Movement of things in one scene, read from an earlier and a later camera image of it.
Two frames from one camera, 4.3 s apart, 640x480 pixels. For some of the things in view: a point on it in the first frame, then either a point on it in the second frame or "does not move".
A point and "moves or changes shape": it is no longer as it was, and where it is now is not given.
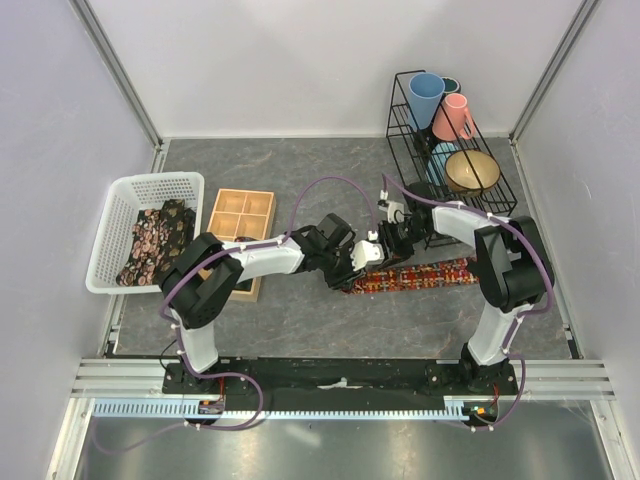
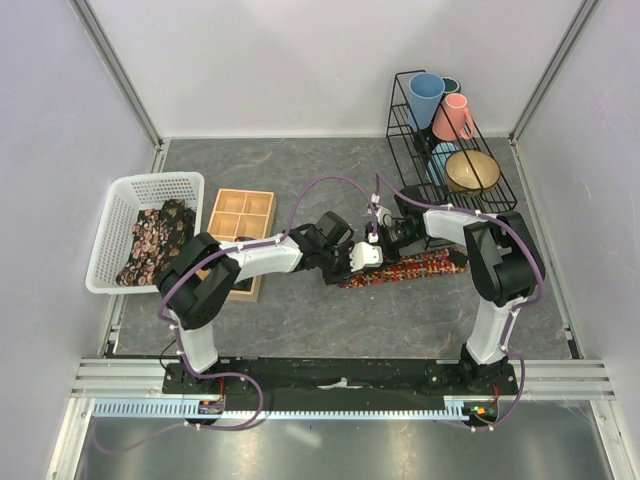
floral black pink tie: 149,254 does not move
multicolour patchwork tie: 458,272 moves or changes shape
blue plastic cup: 425,91 does not move
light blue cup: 436,166 does not move
